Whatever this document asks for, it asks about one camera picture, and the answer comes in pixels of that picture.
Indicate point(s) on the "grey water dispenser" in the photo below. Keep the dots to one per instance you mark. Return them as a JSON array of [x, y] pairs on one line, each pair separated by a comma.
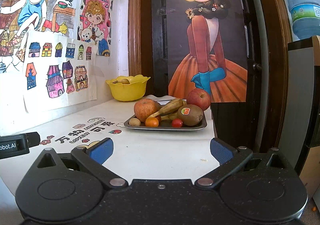
[[300, 90]]

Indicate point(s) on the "colourful houses drawing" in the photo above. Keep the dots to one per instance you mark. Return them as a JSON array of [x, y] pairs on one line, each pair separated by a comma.
[[60, 70]]

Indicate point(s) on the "rectangular metal tray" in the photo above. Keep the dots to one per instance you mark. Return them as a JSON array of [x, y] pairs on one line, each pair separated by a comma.
[[165, 127]]

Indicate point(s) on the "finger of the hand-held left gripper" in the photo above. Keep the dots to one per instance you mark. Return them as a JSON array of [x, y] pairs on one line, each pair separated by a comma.
[[33, 139]]

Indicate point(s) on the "large blue water bottle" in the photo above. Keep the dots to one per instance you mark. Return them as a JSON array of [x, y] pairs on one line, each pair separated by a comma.
[[302, 3]]

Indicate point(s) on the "curly-haired child bear drawing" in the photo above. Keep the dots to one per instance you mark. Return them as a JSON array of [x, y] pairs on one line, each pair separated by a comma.
[[93, 20]]

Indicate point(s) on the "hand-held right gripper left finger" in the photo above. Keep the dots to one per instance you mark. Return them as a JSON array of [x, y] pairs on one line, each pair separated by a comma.
[[102, 151]]

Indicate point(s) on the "yellow scalloped plastic bowl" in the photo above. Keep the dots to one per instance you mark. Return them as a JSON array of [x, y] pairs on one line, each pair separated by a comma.
[[127, 92]]

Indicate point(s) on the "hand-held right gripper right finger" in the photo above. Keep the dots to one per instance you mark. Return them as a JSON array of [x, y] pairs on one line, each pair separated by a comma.
[[220, 151]]

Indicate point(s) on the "yellowish red apple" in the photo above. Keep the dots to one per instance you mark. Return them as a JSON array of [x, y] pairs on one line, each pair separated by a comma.
[[145, 110]]

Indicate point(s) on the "kiwi with red sticker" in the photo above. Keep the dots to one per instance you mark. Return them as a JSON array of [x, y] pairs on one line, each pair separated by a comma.
[[193, 116]]

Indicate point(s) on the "small tan longan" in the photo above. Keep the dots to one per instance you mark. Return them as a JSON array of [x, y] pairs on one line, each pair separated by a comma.
[[135, 122]]

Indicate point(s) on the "deep red apple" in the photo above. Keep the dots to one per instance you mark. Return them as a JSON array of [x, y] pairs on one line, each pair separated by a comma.
[[198, 99]]

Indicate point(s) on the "straight yellow banana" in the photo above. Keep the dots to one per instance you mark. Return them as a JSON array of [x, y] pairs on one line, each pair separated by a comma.
[[170, 107]]

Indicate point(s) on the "curved yellow banana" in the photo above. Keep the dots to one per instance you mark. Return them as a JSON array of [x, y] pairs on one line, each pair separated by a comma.
[[171, 116]]

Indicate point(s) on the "dark wooden door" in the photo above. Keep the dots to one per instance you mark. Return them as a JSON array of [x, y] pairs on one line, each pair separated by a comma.
[[158, 40]]

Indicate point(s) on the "round metal door knob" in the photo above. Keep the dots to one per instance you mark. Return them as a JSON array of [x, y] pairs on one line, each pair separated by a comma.
[[256, 66]]

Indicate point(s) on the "orange dress woman poster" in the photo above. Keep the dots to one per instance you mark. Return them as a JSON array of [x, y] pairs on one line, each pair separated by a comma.
[[207, 40]]

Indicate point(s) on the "small orange tangerine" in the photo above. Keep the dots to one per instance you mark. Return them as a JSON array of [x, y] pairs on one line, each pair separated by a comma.
[[152, 122]]

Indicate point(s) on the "brownish fruit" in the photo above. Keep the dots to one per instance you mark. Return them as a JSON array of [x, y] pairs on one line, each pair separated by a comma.
[[124, 81]]

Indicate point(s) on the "laughing boy fan drawing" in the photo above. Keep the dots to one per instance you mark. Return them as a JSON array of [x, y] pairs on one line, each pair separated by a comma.
[[32, 10]]

